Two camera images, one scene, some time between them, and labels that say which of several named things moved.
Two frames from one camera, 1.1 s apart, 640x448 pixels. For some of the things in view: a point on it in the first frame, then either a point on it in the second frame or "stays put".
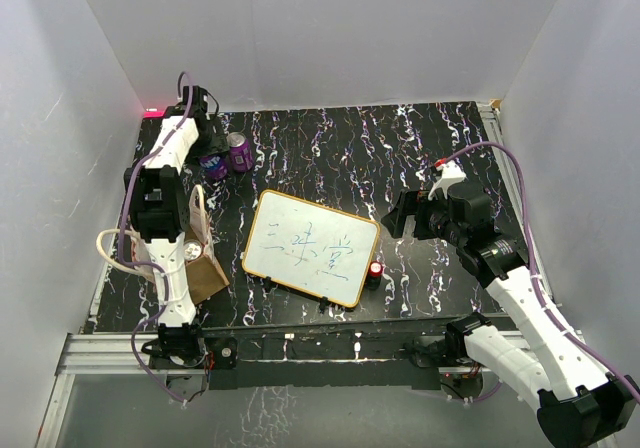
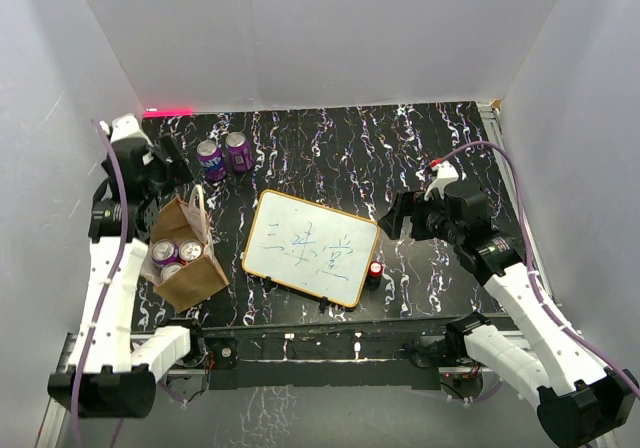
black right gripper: x=412 y=201 stays put
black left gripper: x=217 y=146 -> x=174 y=166
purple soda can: x=216 y=166 stays put
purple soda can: x=240 y=151 stays put
